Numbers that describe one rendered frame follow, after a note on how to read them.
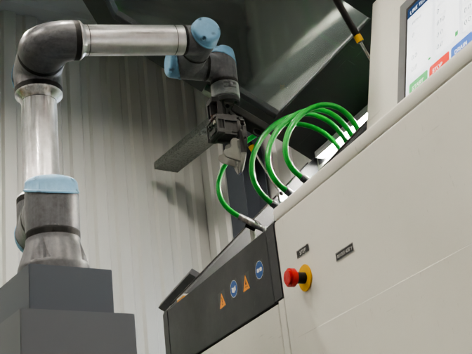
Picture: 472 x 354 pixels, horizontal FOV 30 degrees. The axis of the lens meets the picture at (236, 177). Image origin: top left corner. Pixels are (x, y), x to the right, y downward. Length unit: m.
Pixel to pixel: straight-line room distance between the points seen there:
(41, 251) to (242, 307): 0.45
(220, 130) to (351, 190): 0.75
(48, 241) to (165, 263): 8.02
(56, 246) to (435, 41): 0.89
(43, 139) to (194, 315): 0.57
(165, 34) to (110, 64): 8.45
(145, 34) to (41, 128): 0.34
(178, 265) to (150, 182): 1.02
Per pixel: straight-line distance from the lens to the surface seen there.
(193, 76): 2.33
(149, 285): 9.68
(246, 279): 1.93
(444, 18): 1.89
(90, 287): 1.82
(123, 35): 2.15
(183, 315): 2.28
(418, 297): 1.39
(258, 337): 1.88
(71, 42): 2.11
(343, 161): 1.59
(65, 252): 1.84
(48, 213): 1.88
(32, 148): 2.11
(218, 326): 2.07
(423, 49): 1.92
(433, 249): 1.36
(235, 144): 2.26
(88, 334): 1.75
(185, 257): 10.01
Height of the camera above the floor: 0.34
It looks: 23 degrees up
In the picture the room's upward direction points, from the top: 7 degrees counter-clockwise
